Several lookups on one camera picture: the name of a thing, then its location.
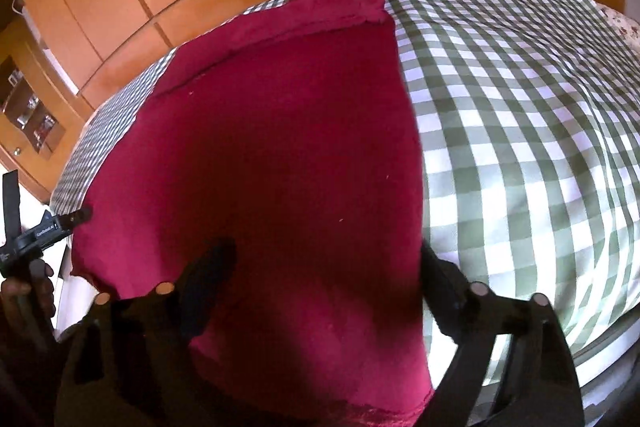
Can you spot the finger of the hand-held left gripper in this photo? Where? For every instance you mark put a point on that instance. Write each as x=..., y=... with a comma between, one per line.
x=10, y=199
x=75, y=218

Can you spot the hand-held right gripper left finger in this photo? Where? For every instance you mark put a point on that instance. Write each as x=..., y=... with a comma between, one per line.
x=215, y=264

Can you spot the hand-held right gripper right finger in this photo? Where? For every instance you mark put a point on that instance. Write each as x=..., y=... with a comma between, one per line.
x=440, y=279

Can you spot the red fleece garment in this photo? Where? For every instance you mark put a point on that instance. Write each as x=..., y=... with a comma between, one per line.
x=275, y=157

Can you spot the person's left hand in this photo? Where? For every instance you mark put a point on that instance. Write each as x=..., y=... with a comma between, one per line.
x=25, y=299

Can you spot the wooden shelf cabinet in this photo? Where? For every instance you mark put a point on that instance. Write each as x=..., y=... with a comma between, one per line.
x=50, y=157

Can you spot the green checked bed sheet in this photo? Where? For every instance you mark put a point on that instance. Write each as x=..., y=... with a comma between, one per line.
x=525, y=132

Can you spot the floral quilt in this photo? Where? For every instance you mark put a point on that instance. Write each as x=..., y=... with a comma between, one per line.
x=622, y=22

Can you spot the white bed frame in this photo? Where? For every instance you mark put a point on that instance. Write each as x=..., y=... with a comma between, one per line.
x=617, y=357

